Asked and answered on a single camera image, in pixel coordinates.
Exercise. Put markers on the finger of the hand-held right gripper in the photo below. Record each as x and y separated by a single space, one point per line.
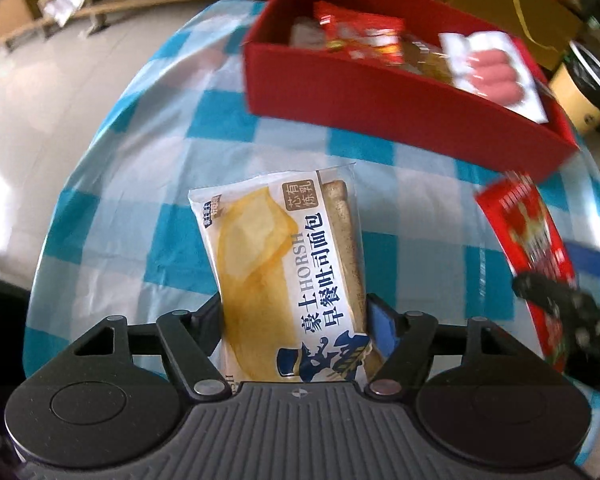
560 302
592 262

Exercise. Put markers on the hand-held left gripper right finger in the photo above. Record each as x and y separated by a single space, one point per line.
385 322

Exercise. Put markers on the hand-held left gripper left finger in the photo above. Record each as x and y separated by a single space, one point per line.
200 330

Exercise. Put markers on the red crown print snack packet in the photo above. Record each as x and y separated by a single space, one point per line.
530 240

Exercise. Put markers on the toast bread packet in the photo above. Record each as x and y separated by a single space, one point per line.
280 280

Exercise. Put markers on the pink sausage packet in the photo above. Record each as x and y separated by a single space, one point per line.
495 72

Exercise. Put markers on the red cardboard box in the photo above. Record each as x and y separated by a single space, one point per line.
380 105

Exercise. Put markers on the plain red snack packet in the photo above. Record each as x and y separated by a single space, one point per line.
365 35

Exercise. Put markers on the beige trash bin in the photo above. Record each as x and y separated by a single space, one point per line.
575 100

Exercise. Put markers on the blue white checked cloth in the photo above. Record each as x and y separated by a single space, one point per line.
145 170

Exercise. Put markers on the black bin liner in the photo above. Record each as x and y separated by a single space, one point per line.
595 70

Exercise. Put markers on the waffle packet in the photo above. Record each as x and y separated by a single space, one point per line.
427 60

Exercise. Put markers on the wooden television cabinet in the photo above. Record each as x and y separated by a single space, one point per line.
505 5

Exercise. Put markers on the white plastic bag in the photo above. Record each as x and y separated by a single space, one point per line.
60 2

